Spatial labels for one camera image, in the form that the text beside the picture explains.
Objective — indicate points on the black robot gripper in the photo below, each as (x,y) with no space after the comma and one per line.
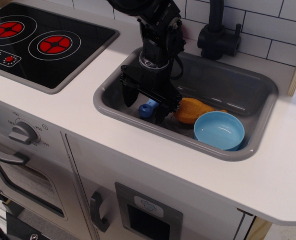
(152,81)

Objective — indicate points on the blue and grey toy spoon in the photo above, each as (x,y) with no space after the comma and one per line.
(146,109)

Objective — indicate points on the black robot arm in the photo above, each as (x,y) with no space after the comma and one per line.
(160,27)

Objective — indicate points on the light blue plastic bowl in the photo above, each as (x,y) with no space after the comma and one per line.
(220,130)

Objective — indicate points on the grey toy sink basin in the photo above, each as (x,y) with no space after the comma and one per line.
(247,95)

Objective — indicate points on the orange toy chicken drumstick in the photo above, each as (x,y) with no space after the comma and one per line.
(190,109)

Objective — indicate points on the dark grey toy faucet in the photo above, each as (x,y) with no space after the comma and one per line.
(213,40)

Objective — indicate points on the black toy stove top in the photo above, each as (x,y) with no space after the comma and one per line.
(45,50)

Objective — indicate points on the grey dispenser panel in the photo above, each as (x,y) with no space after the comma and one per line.
(147,217)

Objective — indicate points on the grey oven knob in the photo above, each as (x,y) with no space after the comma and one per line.
(23,133)

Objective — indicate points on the toy oven door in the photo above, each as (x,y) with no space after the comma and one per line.
(47,190)

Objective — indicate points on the grey cabinet door handle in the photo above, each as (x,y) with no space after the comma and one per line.
(99,222)

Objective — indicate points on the grey oven door handle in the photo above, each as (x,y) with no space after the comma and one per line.
(14,159)

